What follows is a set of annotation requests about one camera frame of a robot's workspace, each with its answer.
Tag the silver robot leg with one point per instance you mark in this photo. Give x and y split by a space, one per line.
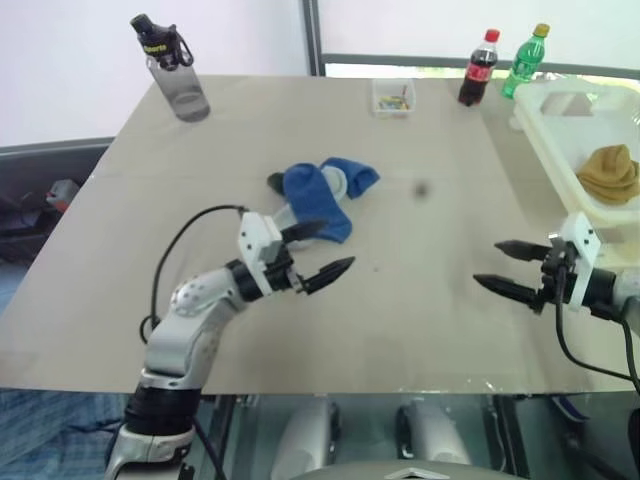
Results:
430 435
305 435

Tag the green yellow-capped soda bottle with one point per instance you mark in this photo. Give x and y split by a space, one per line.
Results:
525 60

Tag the grey black-lidded water bottle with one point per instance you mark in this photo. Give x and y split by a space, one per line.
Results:
182 85

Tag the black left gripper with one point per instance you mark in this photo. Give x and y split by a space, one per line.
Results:
282 277

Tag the red grey device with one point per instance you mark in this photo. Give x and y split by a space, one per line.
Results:
62 192

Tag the grey window frame post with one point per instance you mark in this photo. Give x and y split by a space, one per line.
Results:
314 35

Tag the dark grey bench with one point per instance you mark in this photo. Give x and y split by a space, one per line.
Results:
35 165

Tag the small clear plastic container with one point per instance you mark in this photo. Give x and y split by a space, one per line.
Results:
392 97

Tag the white plastic bin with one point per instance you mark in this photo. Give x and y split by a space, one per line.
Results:
555 135

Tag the black table leg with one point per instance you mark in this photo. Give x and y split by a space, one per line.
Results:
510 435
222 430

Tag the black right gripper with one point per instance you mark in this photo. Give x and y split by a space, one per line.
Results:
552 280

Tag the red-capped cola bottle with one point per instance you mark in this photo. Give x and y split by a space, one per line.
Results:
477 75

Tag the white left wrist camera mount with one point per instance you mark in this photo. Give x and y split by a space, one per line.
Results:
255 240

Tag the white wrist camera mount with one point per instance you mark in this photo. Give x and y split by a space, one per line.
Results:
255 240
582 250

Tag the blue checked cloth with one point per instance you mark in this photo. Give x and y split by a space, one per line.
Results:
55 435

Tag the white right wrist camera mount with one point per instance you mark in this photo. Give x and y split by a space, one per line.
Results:
582 250

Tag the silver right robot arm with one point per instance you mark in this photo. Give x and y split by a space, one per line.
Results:
610 292

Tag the brown cloth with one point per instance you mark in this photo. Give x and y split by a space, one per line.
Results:
610 172

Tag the grey robot torso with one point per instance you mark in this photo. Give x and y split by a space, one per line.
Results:
400 471

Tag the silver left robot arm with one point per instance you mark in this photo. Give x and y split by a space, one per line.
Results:
195 320

